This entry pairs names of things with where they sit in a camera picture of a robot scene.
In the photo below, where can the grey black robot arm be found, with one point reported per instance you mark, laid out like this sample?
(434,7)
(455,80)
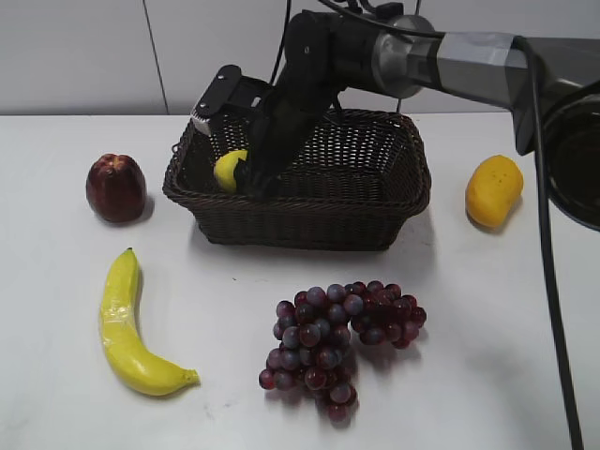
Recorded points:
(549,85)

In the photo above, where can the orange yellow mango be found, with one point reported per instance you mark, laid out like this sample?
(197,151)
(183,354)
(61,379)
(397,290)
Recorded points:
(495,186)

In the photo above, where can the dark woven wicker basket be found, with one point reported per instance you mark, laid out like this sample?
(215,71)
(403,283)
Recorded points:
(351,188)

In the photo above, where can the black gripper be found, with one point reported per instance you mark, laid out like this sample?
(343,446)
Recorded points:
(279,125)

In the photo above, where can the yellow lemon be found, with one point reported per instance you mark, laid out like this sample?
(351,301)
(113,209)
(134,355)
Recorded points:
(224,169)

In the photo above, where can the yellow banana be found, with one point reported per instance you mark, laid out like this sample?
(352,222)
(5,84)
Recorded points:
(135,366)

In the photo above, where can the dark red apple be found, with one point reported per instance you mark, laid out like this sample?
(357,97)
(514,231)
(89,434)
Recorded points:
(116,189)

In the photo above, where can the purple grape bunch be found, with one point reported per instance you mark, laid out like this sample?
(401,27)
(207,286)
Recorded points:
(314,335)

